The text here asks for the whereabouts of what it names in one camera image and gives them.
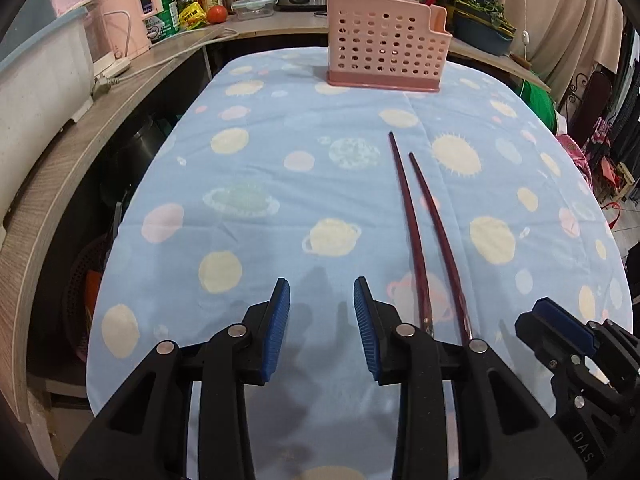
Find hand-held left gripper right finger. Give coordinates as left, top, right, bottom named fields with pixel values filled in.
left=353, top=276, right=587, bottom=480

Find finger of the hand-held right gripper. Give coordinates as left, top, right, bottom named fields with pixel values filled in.
left=515, top=297, right=601, bottom=368

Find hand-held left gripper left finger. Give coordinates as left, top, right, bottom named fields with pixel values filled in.
left=59, top=277, right=292, bottom=480

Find dark red chopstick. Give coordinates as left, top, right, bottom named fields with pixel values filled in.
left=409, top=153, right=476, bottom=348
left=388, top=131, right=435, bottom=336

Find pink perforated utensil basket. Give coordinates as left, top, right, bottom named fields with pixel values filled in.
left=326, top=0, right=452, bottom=93

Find red plastic stool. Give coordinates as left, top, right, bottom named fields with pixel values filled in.
left=595, top=155, right=626, bottom=231

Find blue planet print tablecloth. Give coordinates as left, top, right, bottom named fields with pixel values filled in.
left=85, top=46, right=633, bottom=480

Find pink floral cloth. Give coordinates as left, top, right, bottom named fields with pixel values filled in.
left=555, top=132, right=593, bottom=186

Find brown perforated basket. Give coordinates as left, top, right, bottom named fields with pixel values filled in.
left=62, top=235, right=108, bottom=361

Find green bag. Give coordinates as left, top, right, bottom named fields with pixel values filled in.
left=515, top=77, right=558, bottom=133

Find row of hanging clothes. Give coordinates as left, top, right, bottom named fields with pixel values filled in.
left=590, top=10, right=640, bottom=201

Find dark metal chair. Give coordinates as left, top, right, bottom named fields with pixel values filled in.
left=557, top=67, right=613, bottom=136

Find blue plastic basin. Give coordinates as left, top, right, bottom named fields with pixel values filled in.
left=452, top=7, right=516, bottom=57

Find beige hanging cloth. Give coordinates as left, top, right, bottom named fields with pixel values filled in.
left=500, top=0, right=626, bottom=106

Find glass food container blue lid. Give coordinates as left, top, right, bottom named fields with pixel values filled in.
left=231, top=0, right=278, bottom=16

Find yellow seasoning packet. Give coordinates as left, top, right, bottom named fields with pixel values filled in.
left=179, top=1, right=207, bottom=30

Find leafy green vegetables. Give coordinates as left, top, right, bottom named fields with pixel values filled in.
left=457, top=0, right=506, bottom=18

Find green tin can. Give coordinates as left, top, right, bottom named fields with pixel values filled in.
left=142, top=0, right=181, bottom=41

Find white storage box blue lid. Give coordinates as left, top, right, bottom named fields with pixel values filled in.
left=0, top=7, right=96, bottom=221

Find pink electric kettle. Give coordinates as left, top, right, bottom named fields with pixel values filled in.
left=95, top=0, right=161, bottom=61

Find white power cable with plug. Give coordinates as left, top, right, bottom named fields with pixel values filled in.
left=92, top=27, right=241, bottom=96

